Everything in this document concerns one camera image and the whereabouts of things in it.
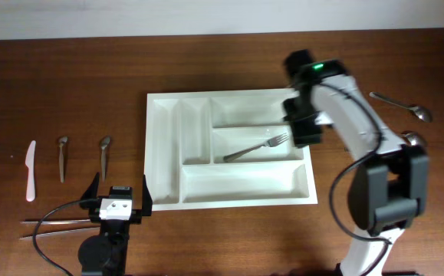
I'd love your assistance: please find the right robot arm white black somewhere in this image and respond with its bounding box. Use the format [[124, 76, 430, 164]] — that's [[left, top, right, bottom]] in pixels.
[[144, 50, 429, 275]]

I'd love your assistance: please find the white plastic knife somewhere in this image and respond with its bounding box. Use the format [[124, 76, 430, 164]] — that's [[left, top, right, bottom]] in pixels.
[[25, 140, 36, 202]]

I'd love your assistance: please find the small metal teaspoon right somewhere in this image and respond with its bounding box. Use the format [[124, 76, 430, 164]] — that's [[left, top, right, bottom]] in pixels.
[[100, 136, 111, 182]]

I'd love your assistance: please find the white plastic cutlery tray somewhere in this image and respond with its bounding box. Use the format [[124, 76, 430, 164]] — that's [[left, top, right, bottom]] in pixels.
[[144, 88, 317, 211]]

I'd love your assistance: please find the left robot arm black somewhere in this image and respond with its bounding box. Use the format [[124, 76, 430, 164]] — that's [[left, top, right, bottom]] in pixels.
[[78, 173, 153, 275]]

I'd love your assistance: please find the small metal teaspoon left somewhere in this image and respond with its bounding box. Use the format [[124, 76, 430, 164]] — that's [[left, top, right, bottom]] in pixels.
[[58, 136, 68, 183]]

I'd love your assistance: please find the metal tablespoon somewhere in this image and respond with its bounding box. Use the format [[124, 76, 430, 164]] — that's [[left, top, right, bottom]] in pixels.
[[400, 131, 428, 148], [369, 92, 433, 123]]

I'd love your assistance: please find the small metal teaspoon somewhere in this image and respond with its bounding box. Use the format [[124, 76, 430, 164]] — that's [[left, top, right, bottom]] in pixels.
[[58, 136, 68, 183], [100, 136, 111, 182]]

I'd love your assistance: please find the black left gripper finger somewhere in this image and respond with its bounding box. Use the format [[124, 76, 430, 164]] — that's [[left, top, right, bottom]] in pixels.
[[141, 176, 153, 217], [81, 172, 100, 200]]

